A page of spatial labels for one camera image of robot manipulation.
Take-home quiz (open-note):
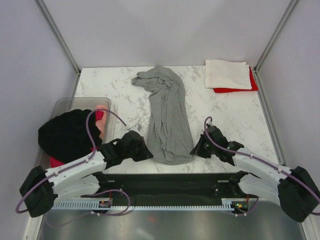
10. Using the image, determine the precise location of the grey t shirt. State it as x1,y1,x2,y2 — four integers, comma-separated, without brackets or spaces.
131,66,194,166

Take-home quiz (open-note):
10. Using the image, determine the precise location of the clear plastic bin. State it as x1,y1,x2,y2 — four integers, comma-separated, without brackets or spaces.
37,96,118,173

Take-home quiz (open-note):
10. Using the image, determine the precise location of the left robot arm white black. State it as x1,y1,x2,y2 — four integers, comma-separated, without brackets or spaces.
19,130,154,218

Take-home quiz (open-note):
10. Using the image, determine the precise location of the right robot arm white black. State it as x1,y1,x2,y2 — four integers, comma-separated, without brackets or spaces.
190,125,320,223

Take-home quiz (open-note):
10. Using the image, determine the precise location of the peach t shirt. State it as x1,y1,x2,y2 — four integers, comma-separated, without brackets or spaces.
95,105,108,140

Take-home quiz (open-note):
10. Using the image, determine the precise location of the black t shirt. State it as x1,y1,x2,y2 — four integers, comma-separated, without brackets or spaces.
38,108,104,163

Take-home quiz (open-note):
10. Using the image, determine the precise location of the white folded t shirt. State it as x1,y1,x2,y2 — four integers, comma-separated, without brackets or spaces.
204,59,251,89

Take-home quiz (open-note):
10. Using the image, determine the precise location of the red folded t shirt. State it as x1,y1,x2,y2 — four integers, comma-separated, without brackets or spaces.
213,67,259,94

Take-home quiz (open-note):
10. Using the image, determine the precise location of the magenta t shirt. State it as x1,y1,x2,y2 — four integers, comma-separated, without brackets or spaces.
49,109,106,170

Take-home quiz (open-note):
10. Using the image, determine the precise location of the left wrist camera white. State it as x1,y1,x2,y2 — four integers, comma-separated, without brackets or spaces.
125,123,142,133

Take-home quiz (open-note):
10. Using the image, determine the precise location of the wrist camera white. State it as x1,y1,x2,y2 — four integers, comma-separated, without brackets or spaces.
125,123,142,133
205,121,215,128

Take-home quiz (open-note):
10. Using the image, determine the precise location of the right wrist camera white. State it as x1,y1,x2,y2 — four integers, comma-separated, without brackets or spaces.
205,121,215,128

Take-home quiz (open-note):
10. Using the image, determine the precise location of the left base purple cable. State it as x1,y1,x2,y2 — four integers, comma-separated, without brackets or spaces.
91,188,131,217

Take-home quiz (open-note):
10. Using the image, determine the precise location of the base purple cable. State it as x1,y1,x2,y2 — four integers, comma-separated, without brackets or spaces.
91,188,131,217
231,193,261,217

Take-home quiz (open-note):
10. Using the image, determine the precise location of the white slotted cable duct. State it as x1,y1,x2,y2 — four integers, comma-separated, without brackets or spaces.
52,199,235,211

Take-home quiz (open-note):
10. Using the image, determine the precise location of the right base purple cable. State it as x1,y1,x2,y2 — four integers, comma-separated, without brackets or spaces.
231,193,261,217

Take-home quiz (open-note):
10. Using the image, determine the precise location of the right aluminium frame post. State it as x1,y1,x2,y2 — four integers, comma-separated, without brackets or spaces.
253,0,300,74

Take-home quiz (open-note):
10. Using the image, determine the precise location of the aluminium frame post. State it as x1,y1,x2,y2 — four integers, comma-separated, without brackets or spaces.
253,0,300,74
34,0,81,76

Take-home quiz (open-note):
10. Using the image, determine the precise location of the left aluminium frame post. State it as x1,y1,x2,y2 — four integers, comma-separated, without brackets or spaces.
34,0,81,76

